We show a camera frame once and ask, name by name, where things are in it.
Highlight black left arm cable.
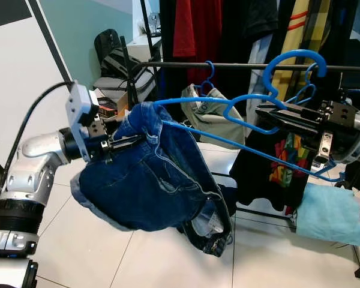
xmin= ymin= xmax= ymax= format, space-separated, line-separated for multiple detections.
xmin=0 ymin=81 xmax=76 ymax=199

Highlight black clothes rack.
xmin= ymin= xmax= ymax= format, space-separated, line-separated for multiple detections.
xmin=121 ymin=0 xmax=360 ymax=283

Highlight blue denim jeans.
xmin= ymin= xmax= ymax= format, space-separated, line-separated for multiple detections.
xmin=70 ymin=102 xmax=233 ymax=257

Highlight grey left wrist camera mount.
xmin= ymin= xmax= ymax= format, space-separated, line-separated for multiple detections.
xmin=66 ymin=81 xmax=101 ymax=163

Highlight grey green garment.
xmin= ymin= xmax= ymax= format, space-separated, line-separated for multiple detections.
xmin=181 ymin=84 xmax=248 ymax=149

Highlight light blue towel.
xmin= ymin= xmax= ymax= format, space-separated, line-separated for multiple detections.
xmin=296 ymin=182 xmax=360 ymax=248

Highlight pale blue shirt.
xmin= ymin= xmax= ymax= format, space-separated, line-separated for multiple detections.
xmin=246 ymin=33 xmax=275 ymax=124

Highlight black office chair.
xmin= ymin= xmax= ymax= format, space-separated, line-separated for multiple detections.
xmin=93 ymin=29 xmax=160 ymax=106

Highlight blue plastic hanger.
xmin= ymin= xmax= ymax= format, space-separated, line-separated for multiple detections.
xmin=285 ymin=63 xmax=319 ymax=107
xmin=153 ymin=49 xmax=349 ymax=184
xmin=195 ymin=60 xmax=218 ymax=97

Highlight yellow garment red stripes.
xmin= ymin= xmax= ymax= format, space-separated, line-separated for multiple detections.
xmin=270 ymin=0 xmax=310 ymax=101

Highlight small orange box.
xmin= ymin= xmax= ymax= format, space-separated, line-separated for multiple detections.
xmin=98 ymin=99 xmax=131 ymax=119

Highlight black long garment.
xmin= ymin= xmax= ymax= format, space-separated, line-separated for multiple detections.
xmin=219 ymin=0 xmax=289 ymax=67

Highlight black printed T-shirt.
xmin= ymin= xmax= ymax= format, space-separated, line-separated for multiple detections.
xmin=230 ymin=105 xmax=317 ymax=212

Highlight yellow black plaid shirt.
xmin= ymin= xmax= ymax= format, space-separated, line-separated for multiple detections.
xmin=300 ymin=0 xmax=334 ymax=61

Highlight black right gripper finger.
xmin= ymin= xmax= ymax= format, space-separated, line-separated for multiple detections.
xmin=270 ymin=119 xmax=325 ymax=137
xmin=255 ymin=105 xmax=317 ymax=121

